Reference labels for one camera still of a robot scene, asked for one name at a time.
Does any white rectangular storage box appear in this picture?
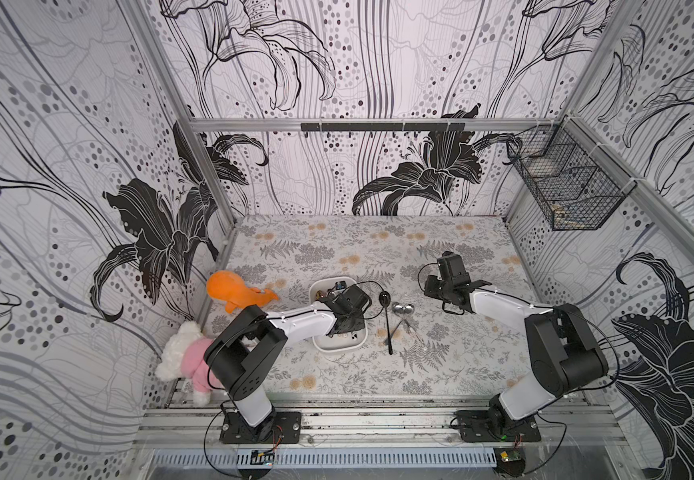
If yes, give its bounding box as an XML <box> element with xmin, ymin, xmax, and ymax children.
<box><xmin>309</xmin><ymin>276</ymin><xmax>368</xmax><ymax>354</ymax></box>

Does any white Doraemon handle spoon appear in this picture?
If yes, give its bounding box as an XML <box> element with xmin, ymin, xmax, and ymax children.
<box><xmin>384</xmin><ymin>302</ymin><xmax>405</xmax><ymax>345</ymax></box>

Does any black handled spoon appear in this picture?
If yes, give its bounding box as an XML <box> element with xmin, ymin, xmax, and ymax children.
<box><xmin>378</xmin><ymin>290</ymin><xmax>394</xmax><ymax>355</ymax></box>

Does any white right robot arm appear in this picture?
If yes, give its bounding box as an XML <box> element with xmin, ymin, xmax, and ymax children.
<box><xmin>423</xmin><ymin>251</ymin><xmax>610</xmax><ymax>427</ymax></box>

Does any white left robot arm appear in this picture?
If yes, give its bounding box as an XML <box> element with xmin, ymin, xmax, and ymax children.
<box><xmin>203</xmin><ymin>284</ymin><xmax>372</xmax><ymax>430</ymax></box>

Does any orange plush toy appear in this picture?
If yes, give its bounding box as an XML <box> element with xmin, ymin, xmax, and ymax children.
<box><xmin>206</xmin><ymin>270</ymin><xmax>279</xmax><ymax>314</ymax></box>

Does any white pink plush toy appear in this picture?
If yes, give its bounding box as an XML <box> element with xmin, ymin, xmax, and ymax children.
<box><xmin>155</xmin><ymin>321</ymin><xmax>223</xmax><ymax>407</ymax></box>

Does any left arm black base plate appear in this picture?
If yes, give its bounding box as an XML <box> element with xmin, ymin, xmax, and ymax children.
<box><xmin>220</xmin><ymin>410</ymin><xmax>302</xmax><ymax>445</ymax></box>

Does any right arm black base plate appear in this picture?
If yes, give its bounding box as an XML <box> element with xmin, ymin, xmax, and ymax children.
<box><xmin>450</xmin><ymin>410</ymin><xmax>542</xmax><ymax>445</ymax></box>

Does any black wire basket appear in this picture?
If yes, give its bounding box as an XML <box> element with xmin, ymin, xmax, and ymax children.
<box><xmin>507</xmin><ymin>123</ymin><xmax>637</xmax><ymax>231</ymax></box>

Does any white slotted cable duct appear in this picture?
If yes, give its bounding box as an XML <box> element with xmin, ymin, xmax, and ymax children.
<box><xmin>236</xmin><ymin>447</ymin><xmax>498</xmax><ymax>470</ymax></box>

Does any black bar on rail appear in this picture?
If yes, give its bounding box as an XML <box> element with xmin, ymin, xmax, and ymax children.
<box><xmin>300</xmin><ymin>121</ymin><xmax>465</xmax><ymax>132</ymax></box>

